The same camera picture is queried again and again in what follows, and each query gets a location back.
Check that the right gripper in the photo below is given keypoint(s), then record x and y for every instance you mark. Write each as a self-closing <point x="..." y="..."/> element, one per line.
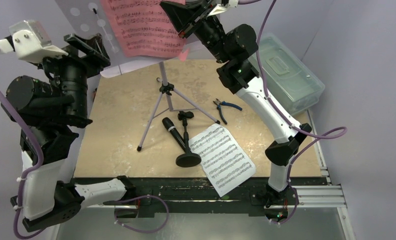
<point x="191" y="20"/>

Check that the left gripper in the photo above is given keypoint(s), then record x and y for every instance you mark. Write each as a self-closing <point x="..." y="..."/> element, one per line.
<point x="93" y="45"/>

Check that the pink sheet music page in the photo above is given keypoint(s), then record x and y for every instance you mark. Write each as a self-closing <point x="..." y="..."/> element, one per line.
<point x="142" y="28"/>

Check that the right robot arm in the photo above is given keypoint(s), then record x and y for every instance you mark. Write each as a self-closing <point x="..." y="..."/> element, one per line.
<point x="232" y="49"/>

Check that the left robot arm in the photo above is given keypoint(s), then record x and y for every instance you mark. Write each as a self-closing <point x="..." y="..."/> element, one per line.
<point x="49" y="110"/>

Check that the black handheld microphone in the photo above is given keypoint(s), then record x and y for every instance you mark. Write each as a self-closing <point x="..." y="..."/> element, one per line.
<point x="171" y="128"/>

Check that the clear plastic storage box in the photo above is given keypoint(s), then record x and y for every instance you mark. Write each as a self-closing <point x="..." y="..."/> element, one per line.
<point x="290" y="81"/>

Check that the black desktop microphone stand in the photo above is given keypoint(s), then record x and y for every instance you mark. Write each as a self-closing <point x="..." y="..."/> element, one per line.
<point x="187" y="159"/>

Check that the white sheet music page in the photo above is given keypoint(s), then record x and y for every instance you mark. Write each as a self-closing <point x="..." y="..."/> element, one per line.
<point x="224" y="162"/>

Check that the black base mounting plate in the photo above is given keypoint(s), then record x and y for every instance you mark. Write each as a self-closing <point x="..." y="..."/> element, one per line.
<point x="188" y="195"/>

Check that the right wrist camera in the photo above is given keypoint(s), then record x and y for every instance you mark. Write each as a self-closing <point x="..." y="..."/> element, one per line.
<point x="222" y="6"/>

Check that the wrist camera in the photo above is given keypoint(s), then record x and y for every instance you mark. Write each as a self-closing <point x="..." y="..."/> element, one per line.
<point x="222" y="6"/>
<point x="30" y="42"/>

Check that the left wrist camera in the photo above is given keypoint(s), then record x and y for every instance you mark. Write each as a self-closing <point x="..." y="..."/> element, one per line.
<point x="30" y="42"/>

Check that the aluminium rail frame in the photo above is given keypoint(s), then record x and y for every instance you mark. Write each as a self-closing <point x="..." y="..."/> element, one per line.
<point x="317" y="214"/>

